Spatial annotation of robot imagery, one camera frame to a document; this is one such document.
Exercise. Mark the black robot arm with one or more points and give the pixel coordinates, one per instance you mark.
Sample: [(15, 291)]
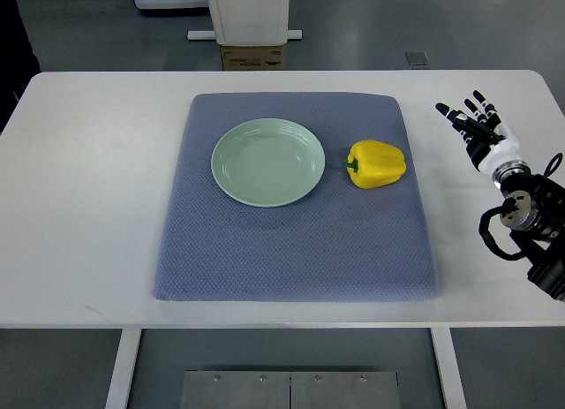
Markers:
[(533, 211)]

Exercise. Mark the grey metal base plate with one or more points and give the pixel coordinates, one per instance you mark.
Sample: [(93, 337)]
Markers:
[(290, 389)]

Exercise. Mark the white pedestal column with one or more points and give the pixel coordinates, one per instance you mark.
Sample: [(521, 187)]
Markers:
[(250, 22)]

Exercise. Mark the brown cardboard box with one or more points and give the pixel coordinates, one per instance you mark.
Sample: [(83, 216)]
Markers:
[(252, 58)]

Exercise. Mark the yellow bell pepper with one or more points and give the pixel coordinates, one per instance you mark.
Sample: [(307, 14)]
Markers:
[(372, 164)]

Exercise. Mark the blue grey textured mat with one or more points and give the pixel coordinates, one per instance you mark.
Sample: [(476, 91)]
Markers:
[(338, 244)]

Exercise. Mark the white floor foot bar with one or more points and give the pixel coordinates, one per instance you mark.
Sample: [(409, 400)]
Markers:
[(209, 35)]

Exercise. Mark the white table leg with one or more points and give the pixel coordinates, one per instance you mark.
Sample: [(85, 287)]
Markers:
[(448, 369), (123, 370)]

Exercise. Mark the light green plate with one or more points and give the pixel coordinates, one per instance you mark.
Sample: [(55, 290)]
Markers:
[(268, 162)]

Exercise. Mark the grey floor plate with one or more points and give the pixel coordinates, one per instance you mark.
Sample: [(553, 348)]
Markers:
[(417, 58)]

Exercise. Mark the white table leg right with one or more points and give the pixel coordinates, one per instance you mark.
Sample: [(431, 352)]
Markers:
[(448, 369)]

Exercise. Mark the white table leg left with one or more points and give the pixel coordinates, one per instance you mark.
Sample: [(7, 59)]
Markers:
[(123, 370)]

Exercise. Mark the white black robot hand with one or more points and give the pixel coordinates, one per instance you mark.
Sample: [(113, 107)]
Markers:
[(488, 138)]

